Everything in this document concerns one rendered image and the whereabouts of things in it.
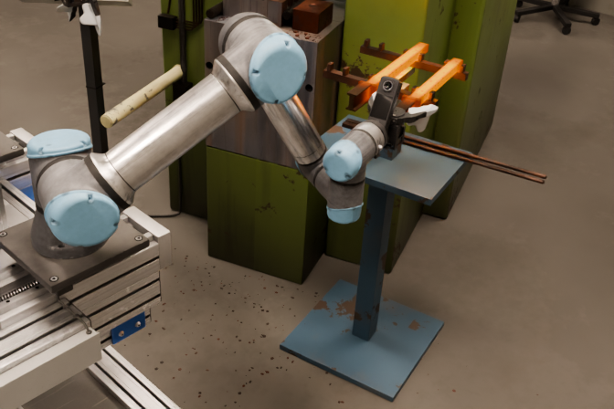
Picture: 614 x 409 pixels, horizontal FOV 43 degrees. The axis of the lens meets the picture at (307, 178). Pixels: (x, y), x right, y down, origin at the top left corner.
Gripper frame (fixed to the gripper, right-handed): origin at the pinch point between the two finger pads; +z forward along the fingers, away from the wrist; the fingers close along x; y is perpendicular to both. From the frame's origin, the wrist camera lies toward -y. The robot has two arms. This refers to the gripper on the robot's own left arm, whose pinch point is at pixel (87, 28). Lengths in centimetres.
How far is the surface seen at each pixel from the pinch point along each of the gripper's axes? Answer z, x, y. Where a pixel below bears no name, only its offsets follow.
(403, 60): -3, 78, -46
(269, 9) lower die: -3, 27, -47
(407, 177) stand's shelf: 24, 90, -38
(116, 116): 30.4, 0.3, -7.1
